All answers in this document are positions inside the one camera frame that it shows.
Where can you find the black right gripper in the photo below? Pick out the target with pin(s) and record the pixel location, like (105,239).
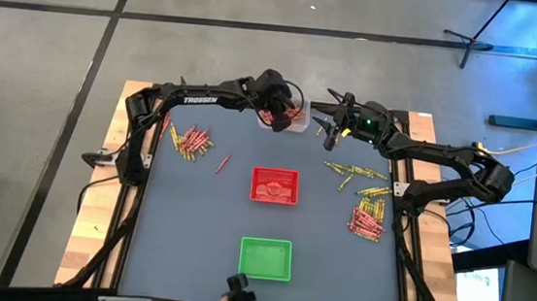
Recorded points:
(347,113)

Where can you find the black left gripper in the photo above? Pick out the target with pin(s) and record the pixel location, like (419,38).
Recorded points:
(279,105)

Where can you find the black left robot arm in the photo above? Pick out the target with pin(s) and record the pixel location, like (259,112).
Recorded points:
(200,99)

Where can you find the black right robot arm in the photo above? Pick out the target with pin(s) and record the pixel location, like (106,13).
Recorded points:
(443,156)

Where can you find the scattered yellow crayons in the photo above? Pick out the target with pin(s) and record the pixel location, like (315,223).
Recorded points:
(398,114)

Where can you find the pile of red crayons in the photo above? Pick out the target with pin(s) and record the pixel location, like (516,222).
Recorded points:
(364,228)

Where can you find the clear plastic bin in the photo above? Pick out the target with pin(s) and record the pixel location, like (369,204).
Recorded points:
(299,128)

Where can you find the red plastic basket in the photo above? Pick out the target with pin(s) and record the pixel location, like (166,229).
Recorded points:
(275,185)

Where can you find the green plastic basket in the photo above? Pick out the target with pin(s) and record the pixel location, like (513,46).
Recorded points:
(265,260)

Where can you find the black tripod stand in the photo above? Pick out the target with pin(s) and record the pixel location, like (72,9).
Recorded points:
(473,40)

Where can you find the wooden table side board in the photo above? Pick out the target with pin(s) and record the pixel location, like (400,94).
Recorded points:
(91,232)
(434,262)

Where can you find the black desk beam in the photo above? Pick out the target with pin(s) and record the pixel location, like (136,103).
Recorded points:
(488,257)

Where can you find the white screen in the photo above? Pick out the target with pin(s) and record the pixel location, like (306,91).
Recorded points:
(477,295)

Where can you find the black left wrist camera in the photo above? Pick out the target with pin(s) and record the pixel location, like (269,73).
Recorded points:
(272,82)

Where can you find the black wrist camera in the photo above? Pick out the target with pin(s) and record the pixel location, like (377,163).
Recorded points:
(272,82)
(372,120)

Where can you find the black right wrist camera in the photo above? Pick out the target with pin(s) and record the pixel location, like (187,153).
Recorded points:
(372,120)

